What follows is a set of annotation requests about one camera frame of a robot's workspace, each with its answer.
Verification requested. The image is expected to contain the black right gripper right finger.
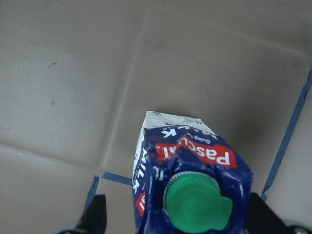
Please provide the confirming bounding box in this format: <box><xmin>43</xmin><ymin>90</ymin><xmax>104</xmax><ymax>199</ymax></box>
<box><xmin>247</xmin><ymin>193</ymin><xmax>312</xmax><ymax>234</ymax></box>

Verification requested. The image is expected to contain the blue white milk carton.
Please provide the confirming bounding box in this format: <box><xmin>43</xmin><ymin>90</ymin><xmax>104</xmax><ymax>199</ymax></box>
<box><xmin>132</xmin><ymin>111</ymin><xmax>254</xmax><ymax>234</ymax></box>

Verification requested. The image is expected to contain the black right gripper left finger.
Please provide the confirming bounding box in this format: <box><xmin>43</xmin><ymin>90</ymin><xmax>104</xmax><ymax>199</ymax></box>
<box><xmin>55</xmin><ymin>194</ymin><xmax>107</xmax><ymax>234</ymax></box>

